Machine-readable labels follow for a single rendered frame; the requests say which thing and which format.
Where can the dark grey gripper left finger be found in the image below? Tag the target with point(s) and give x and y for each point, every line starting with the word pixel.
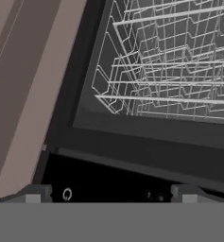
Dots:
pixel 37 191

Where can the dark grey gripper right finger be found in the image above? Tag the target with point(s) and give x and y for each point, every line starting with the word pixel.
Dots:
pixel 186 191

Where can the black dishwasher door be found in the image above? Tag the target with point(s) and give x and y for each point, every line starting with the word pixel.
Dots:
pixel 110 181

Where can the black dishwasher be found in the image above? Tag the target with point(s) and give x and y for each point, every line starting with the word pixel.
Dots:
pixel 70 94

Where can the brown cabinet panel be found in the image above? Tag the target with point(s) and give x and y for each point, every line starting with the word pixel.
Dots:
pixel 25 94

